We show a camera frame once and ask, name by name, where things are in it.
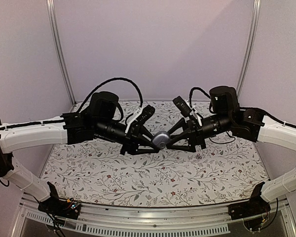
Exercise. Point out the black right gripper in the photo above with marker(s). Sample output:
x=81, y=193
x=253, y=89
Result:
x=195, y=137

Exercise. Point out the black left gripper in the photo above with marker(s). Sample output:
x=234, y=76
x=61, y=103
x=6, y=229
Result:
x=134, y=134

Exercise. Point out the purple earbud charging case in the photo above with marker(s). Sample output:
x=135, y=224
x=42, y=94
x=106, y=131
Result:
x=161, y=139

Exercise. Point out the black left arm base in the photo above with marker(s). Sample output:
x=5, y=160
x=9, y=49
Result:
x=69, y=208

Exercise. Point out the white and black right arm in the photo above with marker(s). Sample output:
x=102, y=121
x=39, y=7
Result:
x=227, y=116

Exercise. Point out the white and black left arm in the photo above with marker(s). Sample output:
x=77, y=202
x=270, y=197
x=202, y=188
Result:
x=95, y=121

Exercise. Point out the floral patterned table mat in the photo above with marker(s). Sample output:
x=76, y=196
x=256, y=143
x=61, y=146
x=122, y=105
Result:
x=96, y=172

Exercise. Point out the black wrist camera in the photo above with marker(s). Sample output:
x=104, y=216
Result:
x=140, y=116
x=186, y=110

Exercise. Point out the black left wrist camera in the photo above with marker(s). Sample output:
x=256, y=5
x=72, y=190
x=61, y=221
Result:
x=140, y=116

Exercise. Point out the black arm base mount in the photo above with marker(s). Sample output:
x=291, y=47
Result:
x=254, y=206

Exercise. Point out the aluminium frame rail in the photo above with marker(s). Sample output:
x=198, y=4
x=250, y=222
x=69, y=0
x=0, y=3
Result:
x=97, y=220

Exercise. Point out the right aluminium corner post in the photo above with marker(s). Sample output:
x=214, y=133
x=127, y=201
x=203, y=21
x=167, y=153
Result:
x=249, y=46

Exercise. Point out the aluminium corner post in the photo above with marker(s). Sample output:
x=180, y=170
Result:
x=59, y=51
x=249, y=46

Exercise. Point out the left aluminium corner post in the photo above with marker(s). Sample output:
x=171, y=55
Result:
x=59, y=51

